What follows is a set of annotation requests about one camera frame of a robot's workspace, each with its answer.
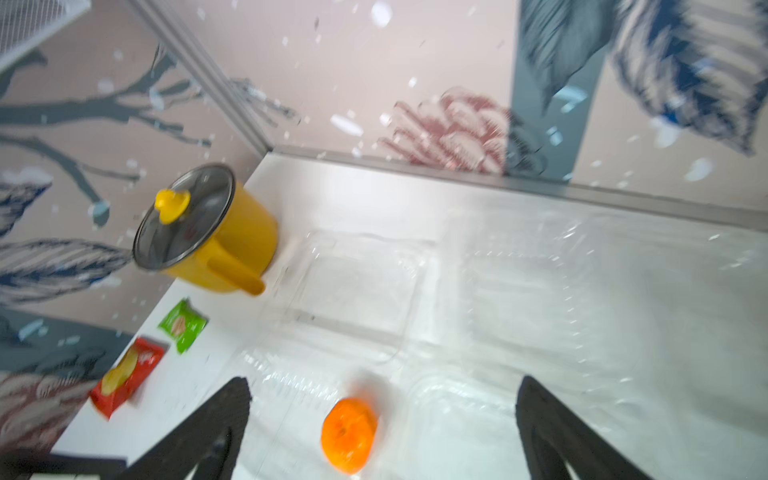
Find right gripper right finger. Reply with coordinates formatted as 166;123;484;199
516;375;649;479

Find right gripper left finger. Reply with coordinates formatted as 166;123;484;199
119;377;252;479

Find clear plastic container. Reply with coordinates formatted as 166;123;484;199
388;368;767;479
221;230;436;479
440;210;600;364

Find small orange container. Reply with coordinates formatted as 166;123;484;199
321;397;378;475

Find red snack packet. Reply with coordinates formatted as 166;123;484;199
89;338;166;419

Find small green packet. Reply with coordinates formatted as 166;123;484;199
158;298;208;354

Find yellow pot with black lid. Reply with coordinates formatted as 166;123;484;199
132;163;279;296

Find white wire mesh shelf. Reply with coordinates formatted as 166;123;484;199
1;0;92;71

